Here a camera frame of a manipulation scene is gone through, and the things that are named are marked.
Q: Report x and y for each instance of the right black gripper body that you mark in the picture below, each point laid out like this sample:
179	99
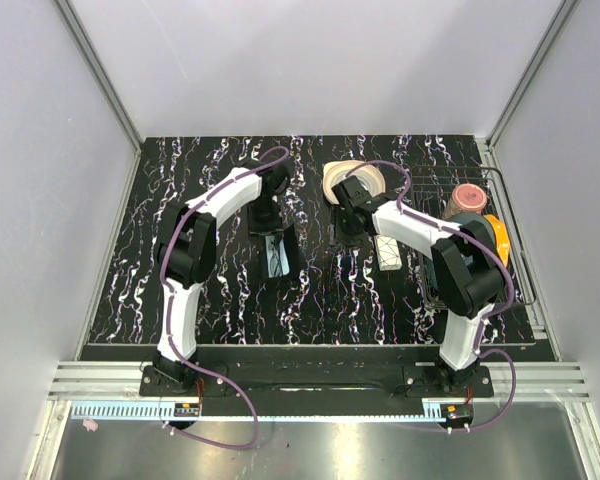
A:
346	233

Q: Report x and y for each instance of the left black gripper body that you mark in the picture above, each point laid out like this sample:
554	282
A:
264	216

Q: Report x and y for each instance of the black rectangular glasses case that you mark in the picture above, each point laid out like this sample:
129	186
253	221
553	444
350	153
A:
279	256

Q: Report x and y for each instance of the white geometric glasses case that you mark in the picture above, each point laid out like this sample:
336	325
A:
387	254

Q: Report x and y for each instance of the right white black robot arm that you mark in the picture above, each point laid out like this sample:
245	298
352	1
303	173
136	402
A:
465	324

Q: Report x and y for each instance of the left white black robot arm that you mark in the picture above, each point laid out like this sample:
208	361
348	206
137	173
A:
187	250

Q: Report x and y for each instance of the dark blue bowl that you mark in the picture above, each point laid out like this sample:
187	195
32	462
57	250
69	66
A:
464	218

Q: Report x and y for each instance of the pink cup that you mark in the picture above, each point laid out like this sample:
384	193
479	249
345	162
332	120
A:
466	197

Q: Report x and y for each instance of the yellow bowl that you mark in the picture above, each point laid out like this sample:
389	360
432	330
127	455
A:
502	239

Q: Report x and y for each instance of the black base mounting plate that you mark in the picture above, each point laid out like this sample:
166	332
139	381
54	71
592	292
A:
412	371

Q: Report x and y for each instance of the black wire dish rack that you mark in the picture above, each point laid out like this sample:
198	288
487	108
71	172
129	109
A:
461	251

